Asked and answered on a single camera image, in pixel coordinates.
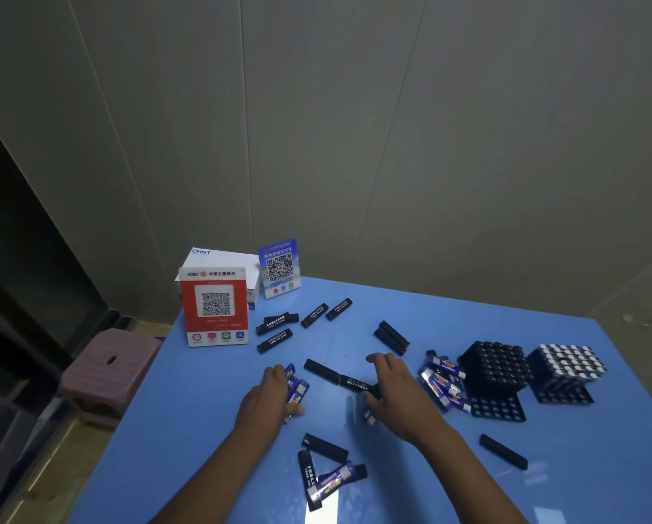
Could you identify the person's left hand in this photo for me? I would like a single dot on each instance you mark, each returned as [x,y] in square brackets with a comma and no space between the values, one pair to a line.
[263,401]

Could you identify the person's right hand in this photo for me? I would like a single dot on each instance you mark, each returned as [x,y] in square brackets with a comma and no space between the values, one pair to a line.
[410,403]

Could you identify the blue silver-capped lighter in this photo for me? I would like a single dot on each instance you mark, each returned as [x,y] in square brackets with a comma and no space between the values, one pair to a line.
[290,372]
[298,391]

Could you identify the black white-printed lighter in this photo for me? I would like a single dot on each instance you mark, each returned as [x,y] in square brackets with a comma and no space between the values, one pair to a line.
[356,383]

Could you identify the pile of mixed lighters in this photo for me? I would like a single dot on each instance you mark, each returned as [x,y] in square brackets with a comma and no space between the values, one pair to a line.
[274,341]

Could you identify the black grid tray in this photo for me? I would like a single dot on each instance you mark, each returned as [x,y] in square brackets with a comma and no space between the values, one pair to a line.
[563,397]
[497,411]

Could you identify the row of black lighters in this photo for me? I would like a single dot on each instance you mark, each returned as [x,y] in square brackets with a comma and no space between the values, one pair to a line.
[495,368]

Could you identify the black slim lighter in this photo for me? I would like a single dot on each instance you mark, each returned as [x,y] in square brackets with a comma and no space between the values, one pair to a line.
[503,451]

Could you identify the row of blue lighters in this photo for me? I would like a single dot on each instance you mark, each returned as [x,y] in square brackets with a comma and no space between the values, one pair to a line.
[568,365]

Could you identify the person's left forearm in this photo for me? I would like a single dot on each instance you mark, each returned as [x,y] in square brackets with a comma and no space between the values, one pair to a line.
[217,480]

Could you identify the person's right forearm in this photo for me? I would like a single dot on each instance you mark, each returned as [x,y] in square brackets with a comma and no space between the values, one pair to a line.
[478,485]

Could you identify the red code sign stand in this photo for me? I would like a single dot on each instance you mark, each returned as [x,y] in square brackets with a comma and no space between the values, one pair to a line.
[214,302]

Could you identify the blue code sign stand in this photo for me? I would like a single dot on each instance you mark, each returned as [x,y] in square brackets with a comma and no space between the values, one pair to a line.
[279,267]

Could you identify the white cardboard box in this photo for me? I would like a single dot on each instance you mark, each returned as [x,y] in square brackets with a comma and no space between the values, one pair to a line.
[233,259]

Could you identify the pink plastic stool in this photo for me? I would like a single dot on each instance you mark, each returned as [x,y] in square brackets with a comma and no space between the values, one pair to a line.
[107,371]

